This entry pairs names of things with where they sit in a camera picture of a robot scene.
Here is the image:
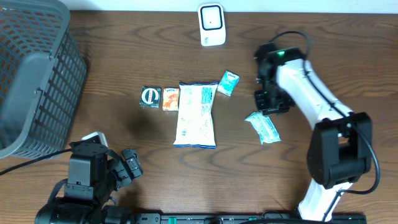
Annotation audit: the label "green soft wipes pack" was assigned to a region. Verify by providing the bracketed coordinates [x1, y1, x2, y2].
[245, 111, 281, 144]

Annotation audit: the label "teal white Kleenex tissue pack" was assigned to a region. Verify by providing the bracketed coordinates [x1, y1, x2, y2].
[217, 71, 240, 96]

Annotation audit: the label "cream wipes pack blue edges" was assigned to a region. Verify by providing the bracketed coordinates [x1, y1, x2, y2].
[174, 82, 218, 149]

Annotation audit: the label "black healing ointment box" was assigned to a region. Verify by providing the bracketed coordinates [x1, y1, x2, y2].
[139, 86, 161, 108]

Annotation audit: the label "orange tissue pack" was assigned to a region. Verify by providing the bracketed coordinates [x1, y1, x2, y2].
[162, 88, 180, 111]

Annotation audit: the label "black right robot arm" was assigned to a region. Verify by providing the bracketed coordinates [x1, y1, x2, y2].
[254, 42, 373, 222]

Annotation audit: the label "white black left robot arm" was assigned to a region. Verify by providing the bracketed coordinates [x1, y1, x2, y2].
[35, 138, 143, 224]

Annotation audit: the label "white barcode scanner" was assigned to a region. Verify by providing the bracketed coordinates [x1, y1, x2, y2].
[197, 3, 226, 47]

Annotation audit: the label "grey plastic mesh basket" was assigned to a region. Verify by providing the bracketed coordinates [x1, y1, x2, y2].
[1, 1, 88, 159]

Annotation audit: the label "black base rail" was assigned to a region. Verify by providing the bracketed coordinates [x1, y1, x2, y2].
[133, 212, 368, 224]

